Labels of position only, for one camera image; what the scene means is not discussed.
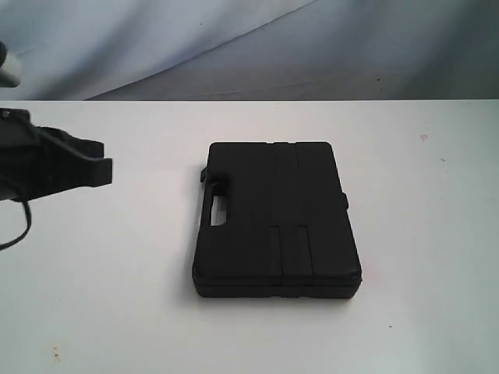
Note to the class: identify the black plastic tool case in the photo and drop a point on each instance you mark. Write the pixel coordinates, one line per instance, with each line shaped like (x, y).
(274, 223)

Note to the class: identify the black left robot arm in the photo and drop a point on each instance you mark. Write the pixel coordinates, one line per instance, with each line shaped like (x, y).
(38, 161)

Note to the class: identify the white backdrop cloth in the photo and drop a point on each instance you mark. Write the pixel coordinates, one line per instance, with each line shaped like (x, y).
(252, 50)

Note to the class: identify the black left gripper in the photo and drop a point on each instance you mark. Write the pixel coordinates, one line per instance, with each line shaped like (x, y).
(47, 161)

